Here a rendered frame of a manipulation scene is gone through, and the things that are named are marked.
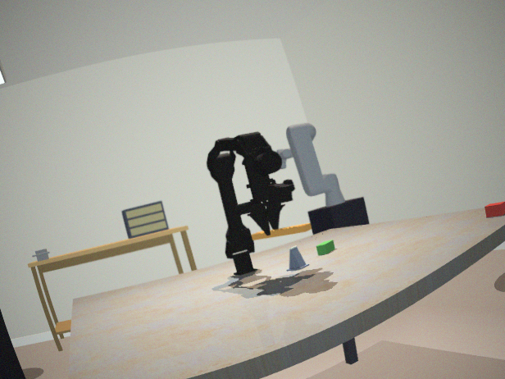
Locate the red block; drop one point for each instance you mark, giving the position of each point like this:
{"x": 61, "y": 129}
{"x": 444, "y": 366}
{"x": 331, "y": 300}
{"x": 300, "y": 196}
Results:
{"x": 495, "y": 209}

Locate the green rectangular block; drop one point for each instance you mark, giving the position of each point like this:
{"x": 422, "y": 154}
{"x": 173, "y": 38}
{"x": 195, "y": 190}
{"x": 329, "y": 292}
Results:
{"x": 325, "y": 247}

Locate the orange bar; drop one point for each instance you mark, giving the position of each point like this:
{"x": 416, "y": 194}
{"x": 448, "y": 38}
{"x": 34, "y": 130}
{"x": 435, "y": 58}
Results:
{"x": 283, "y": 231}

